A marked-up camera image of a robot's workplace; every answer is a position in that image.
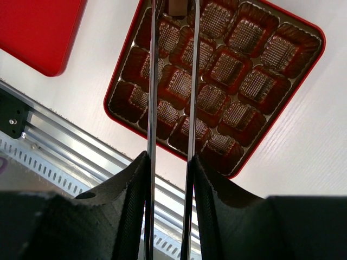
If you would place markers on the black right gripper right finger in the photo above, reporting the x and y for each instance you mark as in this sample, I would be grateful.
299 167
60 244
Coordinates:
236 224

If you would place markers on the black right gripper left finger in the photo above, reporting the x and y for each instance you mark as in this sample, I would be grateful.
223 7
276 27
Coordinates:
104 222

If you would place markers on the metal serving tongs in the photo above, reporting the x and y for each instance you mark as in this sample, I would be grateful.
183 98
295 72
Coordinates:
151 136

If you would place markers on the dark chocolate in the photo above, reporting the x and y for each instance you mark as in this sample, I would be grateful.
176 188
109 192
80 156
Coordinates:
177 7

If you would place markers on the red chocolate box with tray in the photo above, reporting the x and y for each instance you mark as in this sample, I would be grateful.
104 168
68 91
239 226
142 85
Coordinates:
254 56

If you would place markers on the red rectangular box lid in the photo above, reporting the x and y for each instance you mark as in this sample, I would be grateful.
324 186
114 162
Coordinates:
41 33

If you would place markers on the aluminium frame rail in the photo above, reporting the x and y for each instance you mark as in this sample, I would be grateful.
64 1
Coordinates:
69 143

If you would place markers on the slotted cable duct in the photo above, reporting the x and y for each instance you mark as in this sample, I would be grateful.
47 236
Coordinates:
30 166

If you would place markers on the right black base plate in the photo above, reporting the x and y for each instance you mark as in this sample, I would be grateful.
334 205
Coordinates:
13 115

